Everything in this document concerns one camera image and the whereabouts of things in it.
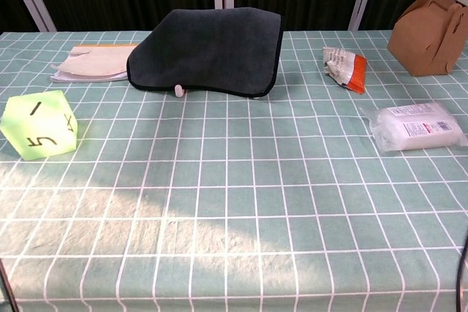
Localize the dark grey cloth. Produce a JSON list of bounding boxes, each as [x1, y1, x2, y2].
[[126, 7, 285, 99]]

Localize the green checkered tablecloth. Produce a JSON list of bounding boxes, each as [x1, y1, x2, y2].
[[0, 29, 468, 312]]

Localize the orange white snack packet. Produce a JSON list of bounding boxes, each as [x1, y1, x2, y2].
[[322, 45, 367, 94]]

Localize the white paper notebook stack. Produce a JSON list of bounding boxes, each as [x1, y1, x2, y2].
[[50, 44, 140, 85]]

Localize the white plastic wrapped packet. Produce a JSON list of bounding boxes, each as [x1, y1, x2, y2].
[[358, 101, 464, 154]]

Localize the green foam number cube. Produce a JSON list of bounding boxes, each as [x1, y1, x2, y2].
[[0, 89, 78, 161]]

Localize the brown cardboard carry box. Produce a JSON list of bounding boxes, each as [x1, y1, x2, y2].
[[386, 0, 468, 77]]

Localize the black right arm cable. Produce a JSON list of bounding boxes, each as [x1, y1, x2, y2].
[[455, 226, 468, 312]]

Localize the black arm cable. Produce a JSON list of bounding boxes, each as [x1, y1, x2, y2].
[[0, 259, 20, 312], [455, 226, 468, 312]]

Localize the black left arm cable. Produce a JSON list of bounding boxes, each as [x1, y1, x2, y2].
[[0, 259, 20, 312]]

